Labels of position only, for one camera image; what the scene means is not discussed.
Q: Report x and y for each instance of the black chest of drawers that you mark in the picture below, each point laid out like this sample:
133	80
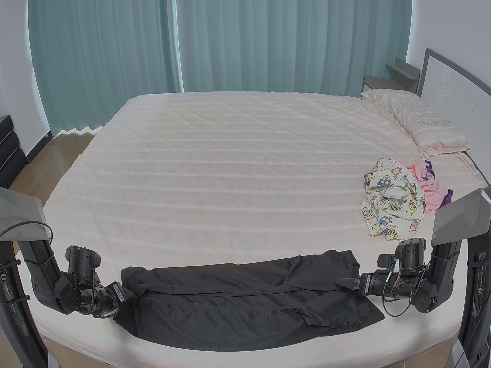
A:
9	151

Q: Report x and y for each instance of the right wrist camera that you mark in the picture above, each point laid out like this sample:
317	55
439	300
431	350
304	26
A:
385	262

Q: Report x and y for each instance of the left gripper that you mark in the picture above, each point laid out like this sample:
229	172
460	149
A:
119	293

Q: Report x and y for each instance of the grey bedside table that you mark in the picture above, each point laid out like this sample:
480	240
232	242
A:
379	82

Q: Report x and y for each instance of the bed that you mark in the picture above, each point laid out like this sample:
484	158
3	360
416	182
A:
230	159

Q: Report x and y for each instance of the white printed pyjama garment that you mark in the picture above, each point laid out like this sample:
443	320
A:
391	213

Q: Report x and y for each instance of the pale pink pillow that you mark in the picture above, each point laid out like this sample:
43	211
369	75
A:
418	121

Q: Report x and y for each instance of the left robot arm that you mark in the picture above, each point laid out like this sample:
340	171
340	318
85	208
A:
19	209

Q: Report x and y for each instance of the black T-shirt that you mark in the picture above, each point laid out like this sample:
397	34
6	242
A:
230	309

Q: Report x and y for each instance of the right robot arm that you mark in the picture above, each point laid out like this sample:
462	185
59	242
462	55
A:
460	220

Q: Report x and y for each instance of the purple garment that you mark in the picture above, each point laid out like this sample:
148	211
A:
429	171

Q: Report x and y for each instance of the blue-green curtain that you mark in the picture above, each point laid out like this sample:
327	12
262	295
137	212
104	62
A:
103	52
287	33

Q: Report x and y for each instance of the pink garment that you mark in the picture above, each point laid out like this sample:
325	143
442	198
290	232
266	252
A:
433	196

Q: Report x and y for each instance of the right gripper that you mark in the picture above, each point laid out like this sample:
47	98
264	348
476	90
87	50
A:
374	285

